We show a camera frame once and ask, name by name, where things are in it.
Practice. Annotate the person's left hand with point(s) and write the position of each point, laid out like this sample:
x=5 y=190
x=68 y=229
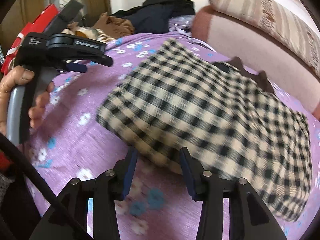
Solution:
x=21 y=76

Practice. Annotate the pink padded headboard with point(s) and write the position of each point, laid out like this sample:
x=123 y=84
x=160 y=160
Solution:
x=258 y=51

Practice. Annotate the brown garment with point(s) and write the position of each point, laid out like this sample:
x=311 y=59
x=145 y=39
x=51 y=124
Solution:
x=114 y=27

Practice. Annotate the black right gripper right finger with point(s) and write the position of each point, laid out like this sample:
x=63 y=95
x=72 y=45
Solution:
x=227 y=204

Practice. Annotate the wooden wardrobe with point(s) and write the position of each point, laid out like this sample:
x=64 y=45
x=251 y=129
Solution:
x=20 y=12

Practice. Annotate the patterned beige brown blanket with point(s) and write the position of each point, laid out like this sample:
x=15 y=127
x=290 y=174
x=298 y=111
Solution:
x=87 y=32

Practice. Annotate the dark navy clothes pile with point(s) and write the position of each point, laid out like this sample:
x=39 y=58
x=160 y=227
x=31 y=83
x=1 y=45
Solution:
x=153 y=15

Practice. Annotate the black cream checkered garment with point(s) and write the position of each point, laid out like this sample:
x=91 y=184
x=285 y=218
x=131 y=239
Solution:
x=175 y=99

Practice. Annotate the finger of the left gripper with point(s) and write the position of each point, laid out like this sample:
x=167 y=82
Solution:
x=101 y=59
x=76 y=67

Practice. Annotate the striped beige pillow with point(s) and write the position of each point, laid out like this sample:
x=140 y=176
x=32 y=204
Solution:
x=278 y=22

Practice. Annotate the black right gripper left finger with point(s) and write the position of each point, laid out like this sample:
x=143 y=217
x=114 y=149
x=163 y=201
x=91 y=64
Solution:
x=86 y=209

